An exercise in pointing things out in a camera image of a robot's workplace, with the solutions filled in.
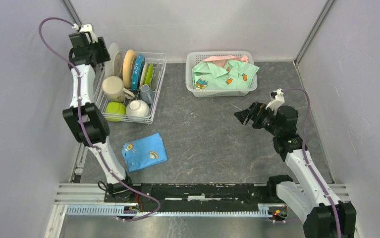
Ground mint green printed shirt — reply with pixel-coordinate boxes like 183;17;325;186
192;60;259;91

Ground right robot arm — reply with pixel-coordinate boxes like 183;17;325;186
234;102;357;238

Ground orange plate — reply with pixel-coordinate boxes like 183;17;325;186
122;49;137;89

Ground pink cloth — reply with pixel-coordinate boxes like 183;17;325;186
203;55;248;67

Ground white wire dish rack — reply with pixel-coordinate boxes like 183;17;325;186
94;50;166;124

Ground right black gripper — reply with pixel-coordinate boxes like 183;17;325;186
233;101;281;136

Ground red plate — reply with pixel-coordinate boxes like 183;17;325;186
105;43;123;78

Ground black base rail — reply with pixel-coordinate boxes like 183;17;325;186
104;183;285;213

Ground green interior mug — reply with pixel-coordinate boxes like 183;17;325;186
102;76;135;103

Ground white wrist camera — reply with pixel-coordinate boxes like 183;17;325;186
72;23;98;43
266;88;285;111

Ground lime green plate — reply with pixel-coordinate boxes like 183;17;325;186
144;63;154;86

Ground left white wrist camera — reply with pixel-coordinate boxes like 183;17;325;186
72;23;98;43

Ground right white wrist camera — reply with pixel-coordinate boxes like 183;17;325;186
266;88;285;111

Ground blue folded cloth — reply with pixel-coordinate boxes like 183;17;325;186
122;133;168;172

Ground white plastic basket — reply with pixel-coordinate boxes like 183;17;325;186
185;51;259;97

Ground lime green bowl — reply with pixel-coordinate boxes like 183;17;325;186
105;102;126;122

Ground cream plate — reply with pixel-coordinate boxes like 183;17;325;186
139;62;148;87

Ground white round bowl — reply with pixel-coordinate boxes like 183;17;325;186
126;100;150;118

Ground blue polka dot plate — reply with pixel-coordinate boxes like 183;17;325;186
131;53;146;91

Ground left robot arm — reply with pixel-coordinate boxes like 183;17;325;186
62;31;136;202

